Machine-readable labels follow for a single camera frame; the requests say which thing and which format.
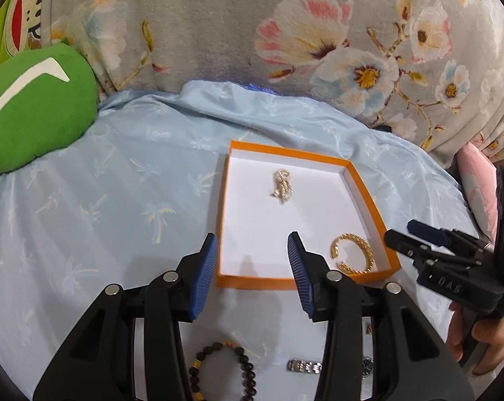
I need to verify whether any grey floral blanket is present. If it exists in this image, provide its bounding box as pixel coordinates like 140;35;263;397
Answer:
47;0;504;168

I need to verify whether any gold twisted bangle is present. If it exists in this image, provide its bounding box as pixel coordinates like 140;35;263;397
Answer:
329;234;376;275

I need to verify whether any pearl gold necklace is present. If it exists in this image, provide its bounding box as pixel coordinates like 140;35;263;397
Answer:
269;168;294;205

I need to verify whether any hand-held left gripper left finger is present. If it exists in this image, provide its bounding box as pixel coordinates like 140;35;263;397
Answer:
32;233;219;401

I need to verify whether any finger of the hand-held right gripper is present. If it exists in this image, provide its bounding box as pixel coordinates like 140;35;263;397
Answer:
383;229;484;270
406;219;493;256

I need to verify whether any pink pillow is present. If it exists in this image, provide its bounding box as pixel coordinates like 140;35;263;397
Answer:
459;142;503;239

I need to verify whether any green plush pillow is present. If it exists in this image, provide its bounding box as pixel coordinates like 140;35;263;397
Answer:
0;43;99;174

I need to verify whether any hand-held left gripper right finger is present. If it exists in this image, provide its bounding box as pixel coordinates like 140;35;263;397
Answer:
286;231;475;401

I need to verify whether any orange cardboard box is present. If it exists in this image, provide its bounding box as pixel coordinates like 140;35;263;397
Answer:
216;140;402;291

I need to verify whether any person's right hand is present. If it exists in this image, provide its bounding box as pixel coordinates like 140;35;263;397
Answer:
446;303;504;377

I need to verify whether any light blue bed sheet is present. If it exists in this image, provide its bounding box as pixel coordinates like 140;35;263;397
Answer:
0;79;487;401

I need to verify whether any silver metal watch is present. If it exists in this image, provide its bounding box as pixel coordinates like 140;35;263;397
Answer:
286;356;374;379

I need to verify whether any dark beaded bracelet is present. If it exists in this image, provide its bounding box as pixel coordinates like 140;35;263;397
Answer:
188;341;257;401

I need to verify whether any cartoon print cloth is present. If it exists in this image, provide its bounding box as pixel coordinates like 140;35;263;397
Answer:
0;0;60;80

